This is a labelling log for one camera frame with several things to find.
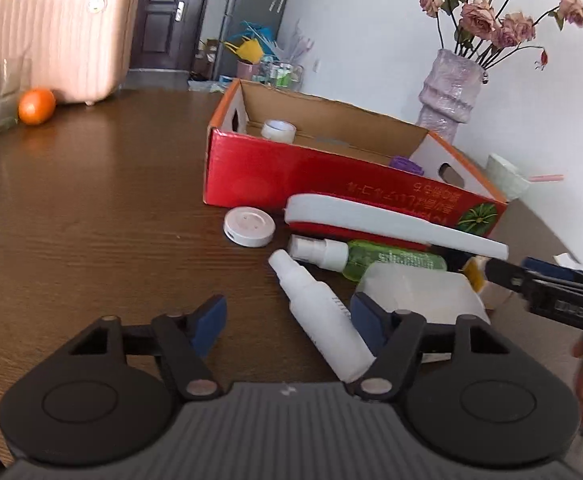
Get translucent plastic container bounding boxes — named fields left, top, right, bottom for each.
left=353, top=260, right=493, bottom=365

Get orange fruit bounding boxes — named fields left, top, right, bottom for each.
left=17, top=88, right=56, bottom=126

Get clear tape roll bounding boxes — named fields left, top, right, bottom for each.
left=261, top=119, right=297, bottom=144

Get pale green bowl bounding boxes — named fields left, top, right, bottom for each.
left=485, top=154, right=531, bottom=202

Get pink mini suitcase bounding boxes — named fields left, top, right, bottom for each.
left=0, top=0, right=139, bottom=104

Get pink spoon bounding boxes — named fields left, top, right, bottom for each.
left=527, top=174, right=565, bottom=183

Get white spray bottle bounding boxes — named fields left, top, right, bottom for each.
left=269, top=249, right=375, bottom=384

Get dark brown door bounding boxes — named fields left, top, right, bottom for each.
left=131, top=0, right=207, bottom=72

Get dried pink roses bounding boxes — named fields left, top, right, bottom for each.
left=418, top=0, right=583, bottom=73

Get yellow blue bags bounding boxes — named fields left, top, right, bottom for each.
left=222, top=21, right=278, bottom=64

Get clear drinking glass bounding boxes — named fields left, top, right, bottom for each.
left=0, top=56, right=31, bottom=131

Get white round disc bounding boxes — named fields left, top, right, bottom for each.
left=223, top=207, right=275, bottom=248

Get grey refrigerator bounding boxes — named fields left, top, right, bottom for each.
left=214, top=0, right=286, bottom=78

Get green spray bottle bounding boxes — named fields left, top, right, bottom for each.
left=288, top=235, right=447, bottom=282

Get purple textured vase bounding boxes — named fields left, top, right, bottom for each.
left=416, top=49, right=485, bottom=144

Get red cardboard box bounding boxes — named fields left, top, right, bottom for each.
left=203, top=80, right=507, bottom=236

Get small wire rack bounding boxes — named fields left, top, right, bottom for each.
left=252, top=56, right=303, bottom=91

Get purple round lid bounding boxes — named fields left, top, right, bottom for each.
left=389, top=156, right=424, bottom=177

